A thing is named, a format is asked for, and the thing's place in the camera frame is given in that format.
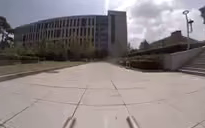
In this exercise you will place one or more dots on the pale concrete slab pavement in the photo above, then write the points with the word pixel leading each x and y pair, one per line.
pixel 100 90

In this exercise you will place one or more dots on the large curved glass building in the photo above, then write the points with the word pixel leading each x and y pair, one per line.
pixel 73 31

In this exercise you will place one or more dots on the dark hedge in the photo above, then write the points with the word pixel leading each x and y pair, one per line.
pixel 146 62

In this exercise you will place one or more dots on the row of bushes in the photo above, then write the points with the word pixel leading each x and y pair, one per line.
pixel 56 51

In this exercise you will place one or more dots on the robot's own part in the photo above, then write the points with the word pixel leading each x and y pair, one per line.
pixel 69 122
pixel 132 122

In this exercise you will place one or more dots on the low dark building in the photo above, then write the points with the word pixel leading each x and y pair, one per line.
pixel 176 38

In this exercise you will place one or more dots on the dry grass area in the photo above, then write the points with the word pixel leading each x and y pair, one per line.
pixel 16 69

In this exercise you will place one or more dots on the lamp pole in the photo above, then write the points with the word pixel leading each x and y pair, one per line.
pixel 188 33

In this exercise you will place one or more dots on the concrete kerb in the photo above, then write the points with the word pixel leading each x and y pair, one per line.
pixel 10 77

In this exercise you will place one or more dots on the wide concrete stairs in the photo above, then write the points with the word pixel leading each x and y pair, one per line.
pixel 203 63

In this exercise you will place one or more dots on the dark tree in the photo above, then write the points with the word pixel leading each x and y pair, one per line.
pixel 0 30

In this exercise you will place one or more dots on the grey concrete wall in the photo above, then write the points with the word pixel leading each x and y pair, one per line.
pixel 176 60

